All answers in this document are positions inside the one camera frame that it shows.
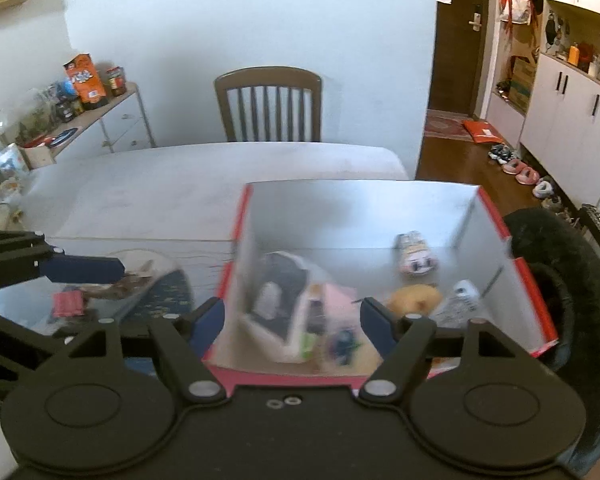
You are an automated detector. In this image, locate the white marble desktop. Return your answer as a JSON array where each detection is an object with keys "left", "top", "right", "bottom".
[{"left": 0, "top": 141, "right": 411, "bottom": 411}]

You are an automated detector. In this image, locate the dark round mat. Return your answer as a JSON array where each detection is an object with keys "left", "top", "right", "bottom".
[{"left": 50, "top": 267, "right": 197, "bottom": 361}]

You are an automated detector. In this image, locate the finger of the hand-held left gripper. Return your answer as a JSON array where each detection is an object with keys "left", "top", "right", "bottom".
[
  {"left": 0, "top": 309, "right": 68, "bottom": 358},
  {"left": 0, "top": 230, "right": 127, "bottom": 291}
]

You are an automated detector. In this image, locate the small dark blue packet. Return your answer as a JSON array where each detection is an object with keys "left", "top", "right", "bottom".
[{"left": 327, "top": 327, "right": 363, "bottom": 361}]

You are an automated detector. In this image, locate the white side cabinet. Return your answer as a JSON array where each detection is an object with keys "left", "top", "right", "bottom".
[{"left": 27, "top": 82, "right": 156, "bottom": 166}]

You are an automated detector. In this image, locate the cartoon print snack pouch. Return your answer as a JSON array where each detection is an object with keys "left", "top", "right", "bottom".
[{"left": 394, "top": 231, "right": 440, "bottom": 276}]

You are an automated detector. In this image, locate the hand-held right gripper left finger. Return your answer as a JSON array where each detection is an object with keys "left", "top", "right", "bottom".
[{"left": 50, "top": 297, "right": 228, "bottom": 403}]

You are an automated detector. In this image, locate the orange parcel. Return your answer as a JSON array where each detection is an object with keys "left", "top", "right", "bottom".
[{"left": 461, "top": 119, "right": 508, "bottom": 145}]

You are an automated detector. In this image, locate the pink block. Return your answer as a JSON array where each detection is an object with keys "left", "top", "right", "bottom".
[{"left": 320, "top": 284, "right": 361, "bottom": 336}]

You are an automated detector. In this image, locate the red white plastic bag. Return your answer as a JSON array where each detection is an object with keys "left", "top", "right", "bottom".
[{"left": 500, "top": 0, "right": 533, "bottom": 26}]

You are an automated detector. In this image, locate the large cardboard box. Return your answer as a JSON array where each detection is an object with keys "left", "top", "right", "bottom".
[{"left": 509, "top": 57, "right": 538, "bottom": 106}]

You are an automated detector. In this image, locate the white tall cupboard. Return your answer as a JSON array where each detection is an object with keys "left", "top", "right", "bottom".
[{"left": 487, "top": 0, "right": 600, "bottom": 216}]

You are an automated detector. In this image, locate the white dark blue plastic-wrapped package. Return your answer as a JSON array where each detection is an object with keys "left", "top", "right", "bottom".
[{"left": 237, "top": 251, "right": 326, "bottom": 363}]

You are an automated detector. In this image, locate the row of shoes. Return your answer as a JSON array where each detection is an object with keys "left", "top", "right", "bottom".
[{"left": 487, "top": 142, "right": 581, "bottom": 223}]

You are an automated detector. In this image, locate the small cardboard box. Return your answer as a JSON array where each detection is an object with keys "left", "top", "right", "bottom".
[{"left": 20, "top": 142, "right": 56, "bottom": 170}]

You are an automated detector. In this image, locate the wooden chair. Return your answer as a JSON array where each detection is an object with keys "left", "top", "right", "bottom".
[{"left": 214, "top": 66, "right": 323, "bottom": 143}]

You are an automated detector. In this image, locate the round yellow cake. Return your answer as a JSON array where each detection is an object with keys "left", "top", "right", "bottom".
[{"left": 385, "top": 280, "right": 481, "bottom": 331}]

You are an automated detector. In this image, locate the red jar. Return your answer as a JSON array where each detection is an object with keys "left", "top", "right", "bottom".
[{"left": 105, "top": 66, "right": 127, "bottom": 97}]

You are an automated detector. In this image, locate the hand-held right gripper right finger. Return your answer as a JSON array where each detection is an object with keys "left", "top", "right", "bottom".
[{"left": 357, "top": 297, "right": 531, "bottom": 403}]

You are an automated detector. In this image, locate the orange snack bag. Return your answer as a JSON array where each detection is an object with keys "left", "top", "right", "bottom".
[{"left": 62, "top": 53, "right": 108, "bottom": 110}]

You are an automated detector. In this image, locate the red cardboard box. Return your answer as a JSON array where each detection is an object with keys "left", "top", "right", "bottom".
[{"left": 201, "top": 182, "right": 560, "bottom": 393}]

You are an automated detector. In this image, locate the blue plate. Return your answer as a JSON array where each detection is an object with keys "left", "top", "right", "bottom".
[{"left": 45, "top": 129, "right": 77, "bottom": 147}]

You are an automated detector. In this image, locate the brown door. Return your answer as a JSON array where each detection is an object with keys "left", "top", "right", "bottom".
[{"left": 436, "top": 0, "right": 491, "bottom": 116}]

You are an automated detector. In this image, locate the patterned rug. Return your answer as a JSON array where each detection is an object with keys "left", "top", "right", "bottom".
[{"left": 424, "top": 115, "right": 481, "bottom": 142}]

